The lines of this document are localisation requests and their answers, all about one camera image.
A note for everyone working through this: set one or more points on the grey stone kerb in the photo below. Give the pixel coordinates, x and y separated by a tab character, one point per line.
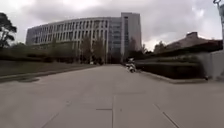
166	78

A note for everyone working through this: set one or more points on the grass verge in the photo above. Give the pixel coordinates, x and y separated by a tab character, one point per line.
30	67

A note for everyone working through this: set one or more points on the dark trimmed hedge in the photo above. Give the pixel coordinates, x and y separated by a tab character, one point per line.
170	68

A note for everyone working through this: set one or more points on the large curved grey building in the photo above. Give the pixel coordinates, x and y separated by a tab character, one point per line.
83	31

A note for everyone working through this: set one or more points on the row of trees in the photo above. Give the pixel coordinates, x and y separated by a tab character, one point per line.
66	51

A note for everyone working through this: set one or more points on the tall dark tree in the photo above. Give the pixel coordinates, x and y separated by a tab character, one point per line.
4	30

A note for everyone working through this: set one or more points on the grey paved slab path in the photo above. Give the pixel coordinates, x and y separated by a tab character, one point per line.
110	90

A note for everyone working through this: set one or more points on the low building with dark roof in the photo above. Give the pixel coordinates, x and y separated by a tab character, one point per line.
191	41

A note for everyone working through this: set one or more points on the pale grey wall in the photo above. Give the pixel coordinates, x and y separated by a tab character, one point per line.
213	65

